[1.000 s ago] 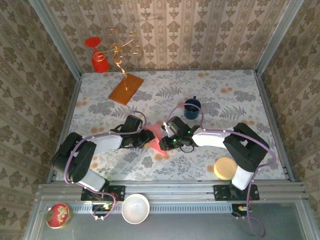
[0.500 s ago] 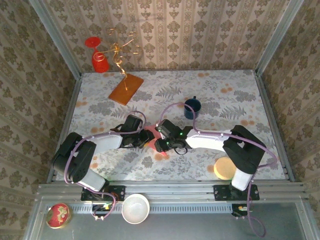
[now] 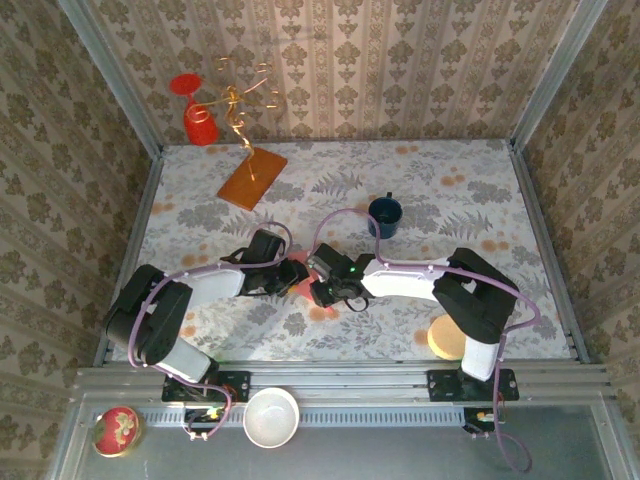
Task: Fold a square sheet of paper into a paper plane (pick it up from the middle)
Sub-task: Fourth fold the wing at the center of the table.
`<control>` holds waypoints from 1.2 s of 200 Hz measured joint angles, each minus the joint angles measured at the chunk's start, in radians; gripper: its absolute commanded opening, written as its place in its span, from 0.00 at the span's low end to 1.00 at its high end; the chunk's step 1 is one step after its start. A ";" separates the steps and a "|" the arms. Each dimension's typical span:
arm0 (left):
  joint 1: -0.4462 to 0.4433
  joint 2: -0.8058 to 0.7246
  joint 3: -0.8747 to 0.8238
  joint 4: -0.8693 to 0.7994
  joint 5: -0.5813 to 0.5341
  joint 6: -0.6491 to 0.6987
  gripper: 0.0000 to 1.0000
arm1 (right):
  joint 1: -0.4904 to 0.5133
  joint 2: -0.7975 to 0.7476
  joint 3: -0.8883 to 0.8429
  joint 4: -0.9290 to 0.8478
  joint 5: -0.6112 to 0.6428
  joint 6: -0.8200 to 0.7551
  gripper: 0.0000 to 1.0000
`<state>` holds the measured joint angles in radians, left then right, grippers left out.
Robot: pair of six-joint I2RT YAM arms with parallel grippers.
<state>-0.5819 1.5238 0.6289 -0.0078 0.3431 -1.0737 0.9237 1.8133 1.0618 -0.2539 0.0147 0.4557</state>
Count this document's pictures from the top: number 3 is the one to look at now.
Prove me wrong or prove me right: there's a pink square paper sheet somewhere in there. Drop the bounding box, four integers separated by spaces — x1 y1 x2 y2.
287 251 341 316

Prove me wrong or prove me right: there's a dark blue mug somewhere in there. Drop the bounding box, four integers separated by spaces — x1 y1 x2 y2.
367 192 405 240

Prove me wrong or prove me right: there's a round cork disc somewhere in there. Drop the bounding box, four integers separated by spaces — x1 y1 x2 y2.
427 314 469 361

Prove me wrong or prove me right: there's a floral patterned table cover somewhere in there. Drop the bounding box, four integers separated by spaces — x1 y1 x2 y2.
110 138 574 362

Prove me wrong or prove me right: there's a white bowl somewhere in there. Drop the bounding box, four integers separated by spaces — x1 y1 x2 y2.
242 387 301 449

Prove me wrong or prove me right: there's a red plastic wine glass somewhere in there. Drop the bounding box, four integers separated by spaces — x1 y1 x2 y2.
168 73 220 147

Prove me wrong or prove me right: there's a grey metal shelf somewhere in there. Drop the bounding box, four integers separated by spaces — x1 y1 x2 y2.
47 392 639 480

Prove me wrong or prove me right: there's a red round tin, gold pattern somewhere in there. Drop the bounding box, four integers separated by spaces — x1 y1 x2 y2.
91 405 146 459

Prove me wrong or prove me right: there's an aluminium cross rail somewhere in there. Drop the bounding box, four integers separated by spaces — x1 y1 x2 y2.
73 359 617 401

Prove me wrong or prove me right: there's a gold wire tree, wooden base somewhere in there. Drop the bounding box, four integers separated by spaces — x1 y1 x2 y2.
214 56 290 213

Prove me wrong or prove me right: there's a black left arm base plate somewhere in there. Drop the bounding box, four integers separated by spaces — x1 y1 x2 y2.
160 369 252 404

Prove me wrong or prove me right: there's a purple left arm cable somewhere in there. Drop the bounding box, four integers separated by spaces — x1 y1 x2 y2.
128 222 294 444

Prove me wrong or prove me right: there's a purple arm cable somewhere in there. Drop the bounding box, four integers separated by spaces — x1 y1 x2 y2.
309 208 542 474
128 222 294 444

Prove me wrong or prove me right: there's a grey slotted cable duct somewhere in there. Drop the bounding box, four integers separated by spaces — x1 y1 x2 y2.
132 404 469 430

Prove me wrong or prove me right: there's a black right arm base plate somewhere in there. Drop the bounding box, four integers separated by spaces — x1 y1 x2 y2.
426 368 520 403

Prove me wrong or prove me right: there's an aluminium side rail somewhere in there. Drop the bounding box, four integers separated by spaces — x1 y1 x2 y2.
508 142 591 364
93 149 165 366

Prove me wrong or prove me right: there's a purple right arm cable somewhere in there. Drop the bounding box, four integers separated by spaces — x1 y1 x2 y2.
309 208 542 474

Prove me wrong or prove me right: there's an aluminium corner post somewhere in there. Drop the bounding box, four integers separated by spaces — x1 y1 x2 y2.
58 0 165 157
510 0 610 151

